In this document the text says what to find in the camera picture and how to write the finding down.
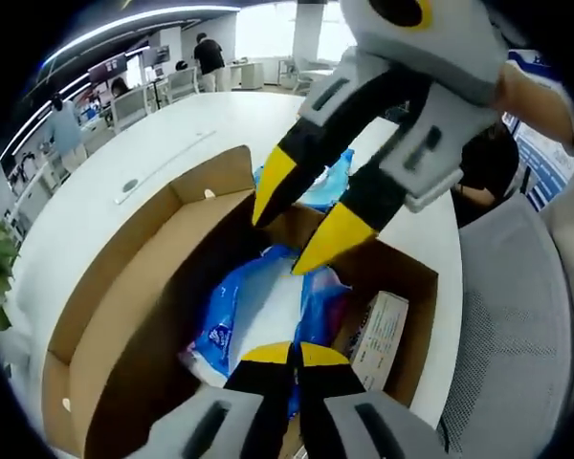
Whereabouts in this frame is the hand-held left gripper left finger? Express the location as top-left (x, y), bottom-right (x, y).
top-left (138, 340), bottom-right (297, 459)

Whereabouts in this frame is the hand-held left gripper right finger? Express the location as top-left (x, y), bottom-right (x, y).
top-left (296, 341), bottom-right (450, 459)

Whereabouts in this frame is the small white carton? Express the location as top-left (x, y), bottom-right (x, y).
top-left (348, 290), bottom-right (410, 391)

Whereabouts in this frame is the blue tissue soft pack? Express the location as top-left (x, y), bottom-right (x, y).
top-left (179, 243), bottom-right (354, 425)

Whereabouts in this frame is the brown cardboard shoe box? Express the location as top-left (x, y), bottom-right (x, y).
top-left (41, 144), bottom-right (440, 459)

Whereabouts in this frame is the white office chair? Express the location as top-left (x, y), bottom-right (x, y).
top-left (166, 66), bottom-right (201, 104)
top-left (112, 88), bottom-right (150, 134)

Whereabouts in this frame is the grey mesh office chair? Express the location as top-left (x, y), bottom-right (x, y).
top-left (437, 193), bottom-right (574, 455)

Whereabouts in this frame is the green plant in white pot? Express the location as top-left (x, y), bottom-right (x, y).
top-left (0, 217), bottom-right (21, 332)

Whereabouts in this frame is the table cable tray cover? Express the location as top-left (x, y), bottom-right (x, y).
top-left (113, 129), bottom-right (217, 206)

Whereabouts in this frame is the wall display screen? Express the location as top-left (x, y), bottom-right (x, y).
top-left (88, 52), bottom-right (128, 83)

